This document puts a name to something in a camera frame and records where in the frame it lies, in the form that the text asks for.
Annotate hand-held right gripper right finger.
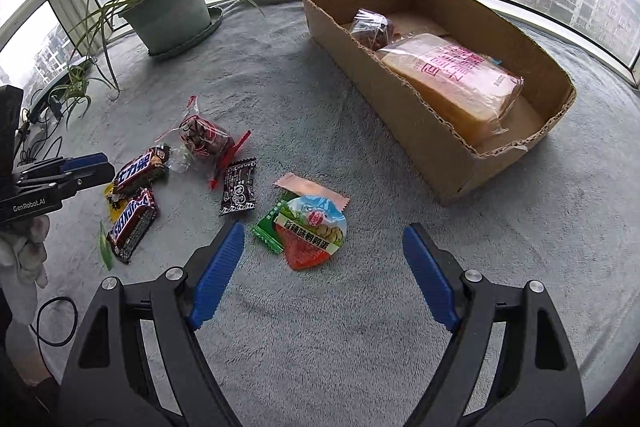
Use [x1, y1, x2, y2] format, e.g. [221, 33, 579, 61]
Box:
[402, 222, 588, 427]

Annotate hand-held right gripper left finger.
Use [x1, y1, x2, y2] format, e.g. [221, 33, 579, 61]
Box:
[60, 221, 246, 427]

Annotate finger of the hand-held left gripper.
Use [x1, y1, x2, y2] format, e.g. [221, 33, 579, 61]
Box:
[17, 151, 110, 180]
[12, 164, 117, 202]

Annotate small yellow packet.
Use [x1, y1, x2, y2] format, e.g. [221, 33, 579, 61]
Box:
[102, 183, 126, 210]

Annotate brown chocolate bar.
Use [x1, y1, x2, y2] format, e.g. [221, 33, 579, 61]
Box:
[111, 146, 172, 200]
[106, 188, 159, 264]

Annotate green snack packet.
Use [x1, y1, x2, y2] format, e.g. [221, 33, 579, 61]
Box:
[250, 192, 301, 254]

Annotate black candy packet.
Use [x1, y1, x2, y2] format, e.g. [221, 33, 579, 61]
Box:
[220, 157, 259, 218]

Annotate round jelly cup snack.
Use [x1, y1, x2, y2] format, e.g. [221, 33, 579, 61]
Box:
[274, 195, 349, 271]

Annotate pink snack packet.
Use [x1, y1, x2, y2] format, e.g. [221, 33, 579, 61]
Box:
[272, 173, 351, 212]

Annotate red-tied clear bag of dates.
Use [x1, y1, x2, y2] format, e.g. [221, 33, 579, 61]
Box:
[154, 95, 251, 190]

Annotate brown cardboard box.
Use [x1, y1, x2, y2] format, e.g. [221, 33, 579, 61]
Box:
[301, 0, 577, 206]

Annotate person's left hand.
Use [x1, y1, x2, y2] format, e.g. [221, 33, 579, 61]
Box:
[0, 214, 51, 323]

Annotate small green candy packet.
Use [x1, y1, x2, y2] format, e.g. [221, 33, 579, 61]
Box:
[99, 219, 115, 271]

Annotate black power strip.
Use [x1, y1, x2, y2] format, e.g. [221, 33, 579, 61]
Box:
[27, 67, 98, 122]

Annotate green plant pot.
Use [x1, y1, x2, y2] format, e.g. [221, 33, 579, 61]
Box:
[119, 0, 211, 55]

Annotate green pot saucer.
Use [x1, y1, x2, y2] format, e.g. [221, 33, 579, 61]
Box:
[146, 7, 224, 58]

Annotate bagged bread loaf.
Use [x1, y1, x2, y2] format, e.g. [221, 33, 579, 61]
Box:
[375, 33, 525, 146]

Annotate black power cable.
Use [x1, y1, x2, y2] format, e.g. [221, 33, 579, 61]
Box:
[12, 107, 66, 168]

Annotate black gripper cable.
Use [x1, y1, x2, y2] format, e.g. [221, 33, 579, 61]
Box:
[29, 296, 79, 349]

